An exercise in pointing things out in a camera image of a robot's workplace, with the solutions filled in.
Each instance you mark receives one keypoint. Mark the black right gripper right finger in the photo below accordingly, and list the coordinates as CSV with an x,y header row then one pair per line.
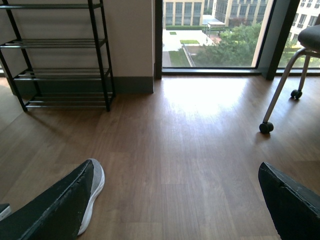
x,y
294,208

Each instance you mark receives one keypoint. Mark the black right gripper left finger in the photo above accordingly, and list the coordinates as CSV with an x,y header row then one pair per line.
x,y
55,214

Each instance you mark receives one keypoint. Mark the grey knit sneaker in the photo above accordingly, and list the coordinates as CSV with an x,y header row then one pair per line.
x,y
97,185

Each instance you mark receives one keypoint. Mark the black metal shoe rack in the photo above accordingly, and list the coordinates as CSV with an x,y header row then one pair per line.
x,y
55,54

